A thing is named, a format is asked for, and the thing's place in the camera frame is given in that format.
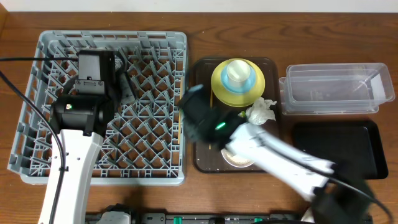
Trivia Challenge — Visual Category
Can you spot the green orange snack wrapper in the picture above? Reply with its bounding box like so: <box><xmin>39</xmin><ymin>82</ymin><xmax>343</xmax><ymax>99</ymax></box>
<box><xmin>238</xmin><ymin>111</ymin><xmax>247</xmax><ymax>118</ymax></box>

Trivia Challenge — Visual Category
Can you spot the white bowl with food residue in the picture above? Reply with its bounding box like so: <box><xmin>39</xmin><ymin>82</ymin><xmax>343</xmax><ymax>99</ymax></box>
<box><xmin>221</xmin><ymin>149</ymin><xmax>254</xmax><ymax>168</ymax></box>

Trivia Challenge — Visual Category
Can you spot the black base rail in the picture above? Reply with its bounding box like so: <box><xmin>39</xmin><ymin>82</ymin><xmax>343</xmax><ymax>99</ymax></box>
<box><xmin>85</xmin><ymin>203</ymin><xmax>315</xmax><ymax>224</ymax></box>

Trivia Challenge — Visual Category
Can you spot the yellow-green plate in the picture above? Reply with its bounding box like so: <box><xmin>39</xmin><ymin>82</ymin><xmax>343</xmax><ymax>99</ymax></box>
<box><xmin>211</xmin><ymin>58</ymin><xmax>266</xmax><ymax>107</ymax></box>

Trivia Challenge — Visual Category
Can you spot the white tissue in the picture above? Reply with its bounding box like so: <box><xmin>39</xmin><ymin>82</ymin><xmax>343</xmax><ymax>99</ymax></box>
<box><xmin>245</xmin><ymin>97</ymin><xmax>277</xmax><ymax>126</ymax></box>

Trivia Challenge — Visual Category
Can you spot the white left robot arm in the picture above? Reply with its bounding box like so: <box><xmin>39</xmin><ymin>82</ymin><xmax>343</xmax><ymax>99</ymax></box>
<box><xmin>39</xmin><ymin>49</ymin><xmax>136</xmax><ymax>223</ymax></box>

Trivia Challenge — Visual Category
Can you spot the cream white cup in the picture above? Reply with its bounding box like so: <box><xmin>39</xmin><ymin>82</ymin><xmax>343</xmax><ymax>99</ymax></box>
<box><xmin>227</xmin><ymin>60</ymin><xmax>251</xmax><ymax>88</ymax></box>

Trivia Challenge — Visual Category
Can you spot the black waste tray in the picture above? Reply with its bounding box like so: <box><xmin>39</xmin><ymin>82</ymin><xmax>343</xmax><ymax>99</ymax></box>
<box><xmin>292</xmin><ymin>120</ymin><xmax>389</xmax><ymax>180</ymax></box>

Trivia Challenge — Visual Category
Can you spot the dark brown serving tray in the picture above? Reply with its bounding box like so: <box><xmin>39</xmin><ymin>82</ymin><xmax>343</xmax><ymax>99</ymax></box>
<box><xmin>188</xmin><ymin>57</ymin><xmax>282</xmax><ymax>174</ymax></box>

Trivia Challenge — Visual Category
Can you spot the clear plastic waste bin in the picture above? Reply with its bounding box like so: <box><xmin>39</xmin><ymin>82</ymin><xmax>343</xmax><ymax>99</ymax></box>
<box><xmin>279</xmin><ymin>63</ymin><xmax>396</xmax><ymax>115</ymax></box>

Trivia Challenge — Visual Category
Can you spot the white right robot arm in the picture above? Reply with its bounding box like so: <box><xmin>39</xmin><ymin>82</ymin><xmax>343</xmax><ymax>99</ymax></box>
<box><xmin>178</xmin><ymin>85</ymin><xmax>374</xmax><ymax>224</ymax></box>

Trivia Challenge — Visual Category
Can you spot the grey plastic dishwasher rack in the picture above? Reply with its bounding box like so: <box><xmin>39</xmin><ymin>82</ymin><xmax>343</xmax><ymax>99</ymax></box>
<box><xmin>7</xmin><ymin>30</ymin><xmax>188</xmax><ymax>185</ymax></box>

